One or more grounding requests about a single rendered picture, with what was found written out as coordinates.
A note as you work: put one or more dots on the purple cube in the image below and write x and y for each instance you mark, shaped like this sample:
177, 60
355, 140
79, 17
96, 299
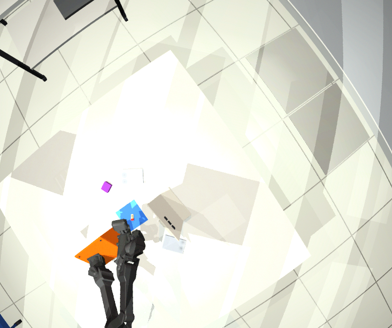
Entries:
106, 186

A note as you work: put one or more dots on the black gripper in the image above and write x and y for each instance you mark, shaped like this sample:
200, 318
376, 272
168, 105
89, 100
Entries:
122, 227

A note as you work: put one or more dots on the blue flat square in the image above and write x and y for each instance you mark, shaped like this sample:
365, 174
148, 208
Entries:
132, 208

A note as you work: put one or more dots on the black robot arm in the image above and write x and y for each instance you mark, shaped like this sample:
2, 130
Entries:
126, 274

